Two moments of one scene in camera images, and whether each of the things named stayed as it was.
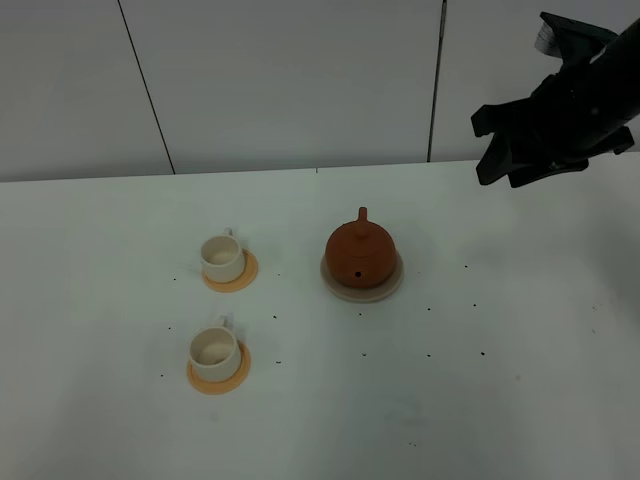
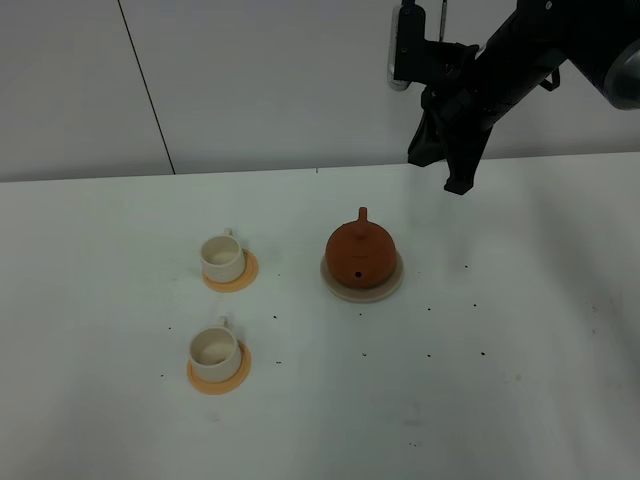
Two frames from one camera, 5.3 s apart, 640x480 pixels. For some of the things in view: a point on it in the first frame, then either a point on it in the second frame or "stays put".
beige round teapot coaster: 364,295 stays put
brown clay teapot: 361,254 stays put
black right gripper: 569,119 → 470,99
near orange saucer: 223,386 stays put
